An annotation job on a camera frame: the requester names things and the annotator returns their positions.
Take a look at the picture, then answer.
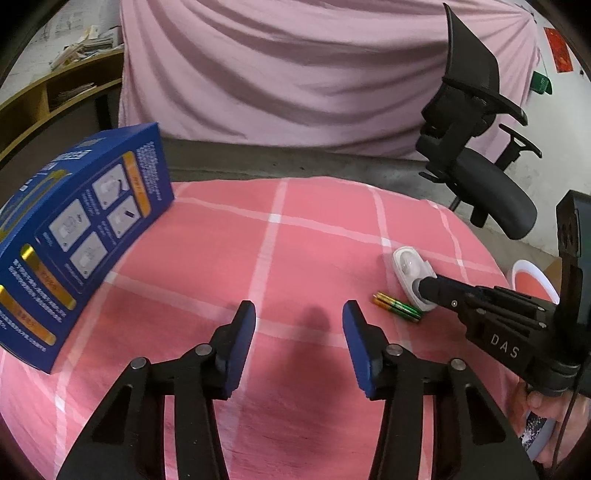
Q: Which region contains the black office chair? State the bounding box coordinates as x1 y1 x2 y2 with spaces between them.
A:
416 4 542 240

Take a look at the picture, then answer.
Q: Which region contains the pink checked tablecloth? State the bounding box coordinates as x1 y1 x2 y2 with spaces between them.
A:
1 178 517 479

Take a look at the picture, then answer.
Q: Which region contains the wooden low shelf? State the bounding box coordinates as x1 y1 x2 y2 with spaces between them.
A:
1 47 124 165

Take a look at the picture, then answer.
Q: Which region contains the pink hanging sheet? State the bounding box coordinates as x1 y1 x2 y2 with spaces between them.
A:
119 1 540 159

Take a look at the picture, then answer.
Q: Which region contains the red white trash bin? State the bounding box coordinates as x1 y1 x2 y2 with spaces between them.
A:
506 259 560 304

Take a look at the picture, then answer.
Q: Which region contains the green gold battery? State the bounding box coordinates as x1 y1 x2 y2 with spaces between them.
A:
374 292 423 322
372 297 423 323

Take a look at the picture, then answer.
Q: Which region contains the person's right hand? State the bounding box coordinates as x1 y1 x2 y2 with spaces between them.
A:
508 381 590 469

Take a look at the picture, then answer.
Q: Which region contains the stack of papers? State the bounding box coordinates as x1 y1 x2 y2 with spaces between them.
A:
50 25 123 71

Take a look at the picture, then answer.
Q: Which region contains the blue product box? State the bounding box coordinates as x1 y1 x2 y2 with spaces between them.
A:
1 123 174 373

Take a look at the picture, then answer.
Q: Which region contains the green dustpan on wall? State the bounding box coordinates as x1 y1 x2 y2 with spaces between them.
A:
530 71 553 95

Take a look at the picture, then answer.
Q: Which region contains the red paper wall poster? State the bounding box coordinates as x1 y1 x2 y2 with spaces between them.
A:
544 27 574 73

